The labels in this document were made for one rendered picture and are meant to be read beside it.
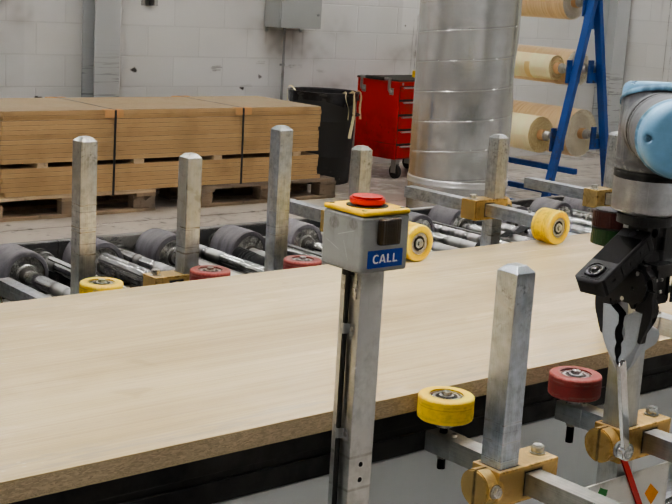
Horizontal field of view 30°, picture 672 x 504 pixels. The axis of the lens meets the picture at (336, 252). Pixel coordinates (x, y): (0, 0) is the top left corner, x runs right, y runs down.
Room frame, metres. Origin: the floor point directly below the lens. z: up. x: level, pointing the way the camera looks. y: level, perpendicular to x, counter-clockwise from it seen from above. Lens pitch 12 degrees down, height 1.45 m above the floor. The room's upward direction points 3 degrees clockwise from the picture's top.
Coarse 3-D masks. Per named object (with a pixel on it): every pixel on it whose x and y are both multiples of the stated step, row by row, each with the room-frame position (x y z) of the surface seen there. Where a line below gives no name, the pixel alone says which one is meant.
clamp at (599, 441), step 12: (600, 420) 1.73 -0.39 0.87; (648, 420) 1.74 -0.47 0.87; (660, 420) 1.74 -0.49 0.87; (588, 432) 1.70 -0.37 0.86; (600, 432) 1.69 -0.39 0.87; (612, 432) 1.69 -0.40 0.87; (636, 432) 1.70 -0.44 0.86; (588, 444) 1.70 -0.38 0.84; (600, 444) 1.69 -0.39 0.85; (612, 444) 1.67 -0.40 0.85; (636, 444) 1.71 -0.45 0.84; (600, 456) 1.68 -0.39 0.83; (612, 456) 1.68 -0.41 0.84; (636, 456) 1.71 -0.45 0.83
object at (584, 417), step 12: (564, 408) 1.82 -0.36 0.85; (576, 408) 1.81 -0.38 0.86; (588, 408) 1.81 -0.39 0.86; (600, 408) 1.81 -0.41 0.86; (564, 420) 1.82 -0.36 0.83; (576, 420) 1.81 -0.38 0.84; (588, 420) 1.79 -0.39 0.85; (648, 432) 1.71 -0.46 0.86; (660, 432) 1.72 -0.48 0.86; (648, 444) 1.71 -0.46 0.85; (660, 444) 1.69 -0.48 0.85; (660, 456) 1.69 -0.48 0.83
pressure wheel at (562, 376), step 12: (552, 372) 1.83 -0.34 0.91; (564, 372) 1.84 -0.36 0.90; (576, 372) 1.83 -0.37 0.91; (588, 372) 1.85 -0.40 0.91; (552, 384) 1.82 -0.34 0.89; (564, 384) 1.80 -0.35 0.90; (576, 384) 1.79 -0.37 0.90; (588, 384) 1.80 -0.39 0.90; (600, 384) 1.81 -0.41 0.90; (564, 396) 1.80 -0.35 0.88; (576, 396) 1.79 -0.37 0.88; (588, 396) 1.80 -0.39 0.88
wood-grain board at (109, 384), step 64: (448, 256) 2.69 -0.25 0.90; (512, 256) 2.73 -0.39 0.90; (576, 256) 2.77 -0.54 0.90; (0, 320) 1.96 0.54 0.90; (64, 320) 1.98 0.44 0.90; (128, 320) 2.01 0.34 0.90; (192, 320) 2.03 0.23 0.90; (256, 320) 2.05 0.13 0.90; (320, 320) 2.08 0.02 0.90; (384, 320) 2.10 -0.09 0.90; (448, 320) 2.13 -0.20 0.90; (576, 320) 2.18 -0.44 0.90; (0, 384) 1.64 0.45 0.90; (64, 384) 1.65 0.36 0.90; (128, 384) 1.67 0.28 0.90; (192, 384) 1.69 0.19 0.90; (256, 384) 1.70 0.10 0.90; (320, 384) 1.72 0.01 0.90; (384, 384) 1.74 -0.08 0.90; (448, 384) 1.76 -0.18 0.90; (0, 448) 1.40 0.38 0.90; (64, 448) 1.41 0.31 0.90; (128, 448) 1.43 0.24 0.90; (192, 448) 1.47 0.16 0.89
